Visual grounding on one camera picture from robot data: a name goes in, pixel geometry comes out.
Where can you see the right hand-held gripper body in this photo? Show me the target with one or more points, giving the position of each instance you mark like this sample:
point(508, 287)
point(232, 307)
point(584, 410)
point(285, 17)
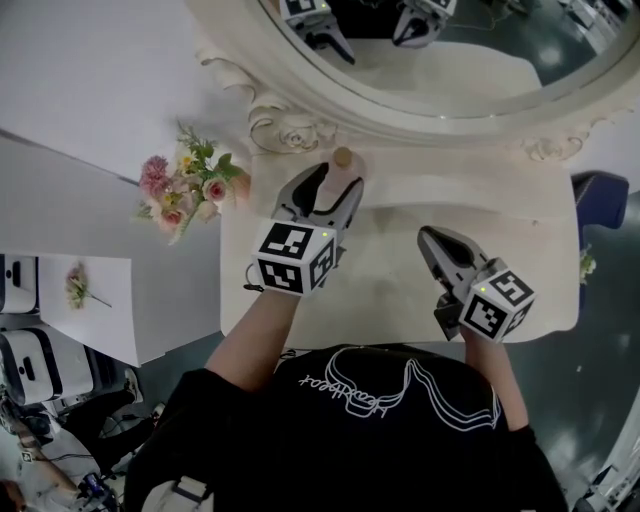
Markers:
point(495, 305)

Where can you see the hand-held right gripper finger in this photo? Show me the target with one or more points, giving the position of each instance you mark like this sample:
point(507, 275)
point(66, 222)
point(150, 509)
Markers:
point(472, 252)
point(435, 265)

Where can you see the person's left forearm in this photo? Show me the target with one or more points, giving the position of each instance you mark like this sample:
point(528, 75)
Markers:
point(250, 340)

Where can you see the blue chair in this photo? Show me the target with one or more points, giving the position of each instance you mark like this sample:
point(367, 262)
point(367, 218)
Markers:
point(600, 200)

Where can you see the loose pink flower bunch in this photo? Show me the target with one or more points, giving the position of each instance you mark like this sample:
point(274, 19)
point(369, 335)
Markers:
point(77, 287)

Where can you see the person's black printed t-shirt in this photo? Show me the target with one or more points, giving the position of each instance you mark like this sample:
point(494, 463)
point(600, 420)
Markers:
point(345, 450)

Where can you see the oval vanity mirror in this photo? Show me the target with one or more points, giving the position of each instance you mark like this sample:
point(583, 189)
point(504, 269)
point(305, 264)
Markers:
point(450, 75)

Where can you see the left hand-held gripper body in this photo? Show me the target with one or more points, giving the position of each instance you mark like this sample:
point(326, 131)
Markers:
point(290, 260)

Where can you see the brown flower vase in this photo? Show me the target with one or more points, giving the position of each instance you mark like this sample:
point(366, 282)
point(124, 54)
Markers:
point(242, 187)

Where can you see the white black-trimmed appliance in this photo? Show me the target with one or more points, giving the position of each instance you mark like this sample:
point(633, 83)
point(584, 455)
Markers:
point(17, 285)
point(30, 365)

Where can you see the person's right forearm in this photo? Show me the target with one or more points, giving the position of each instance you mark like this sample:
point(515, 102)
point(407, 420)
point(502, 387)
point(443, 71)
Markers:
point(492, 380)

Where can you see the pink flower bouquet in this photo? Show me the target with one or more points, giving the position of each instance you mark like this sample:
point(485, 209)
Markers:
point(185, 190)

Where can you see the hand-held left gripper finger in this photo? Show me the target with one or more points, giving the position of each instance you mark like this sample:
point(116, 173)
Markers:
point(350, 210)
point(290, 195)

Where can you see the white low cabinet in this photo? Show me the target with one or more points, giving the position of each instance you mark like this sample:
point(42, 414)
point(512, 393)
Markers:
point(110, 325)

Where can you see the small bottle with cork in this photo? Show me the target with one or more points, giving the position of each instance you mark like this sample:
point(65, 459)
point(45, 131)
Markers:
point(344, 157)

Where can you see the cream carved dressing table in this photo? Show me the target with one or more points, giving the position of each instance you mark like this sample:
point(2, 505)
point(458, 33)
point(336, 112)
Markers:
point(390, 280)

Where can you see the small green flower sprig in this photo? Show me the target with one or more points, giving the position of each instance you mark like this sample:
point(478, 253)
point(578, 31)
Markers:
point(587, 265)

